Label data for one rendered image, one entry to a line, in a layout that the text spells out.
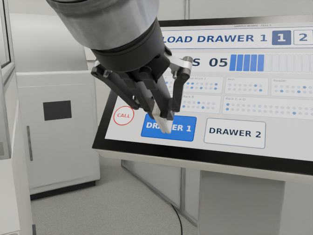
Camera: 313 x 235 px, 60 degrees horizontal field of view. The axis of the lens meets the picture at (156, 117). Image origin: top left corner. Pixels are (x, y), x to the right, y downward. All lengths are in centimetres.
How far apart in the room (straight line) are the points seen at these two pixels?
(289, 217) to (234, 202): 87
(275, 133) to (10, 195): 47
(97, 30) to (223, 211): 46
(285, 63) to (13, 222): 57
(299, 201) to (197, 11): 113
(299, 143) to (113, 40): 32
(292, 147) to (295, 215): 98
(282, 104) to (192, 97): 15
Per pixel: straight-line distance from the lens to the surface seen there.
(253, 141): 45
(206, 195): 59
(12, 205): 59
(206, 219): 61
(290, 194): 139
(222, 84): 50
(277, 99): 49
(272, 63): 53
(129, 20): 23
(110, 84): 36
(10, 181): 57
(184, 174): 192
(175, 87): 33
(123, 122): 50
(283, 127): 46
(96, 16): 22
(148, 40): 26
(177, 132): 46
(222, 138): 45
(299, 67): 53
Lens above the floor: 113
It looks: 13 degrees down
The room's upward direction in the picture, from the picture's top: straight up
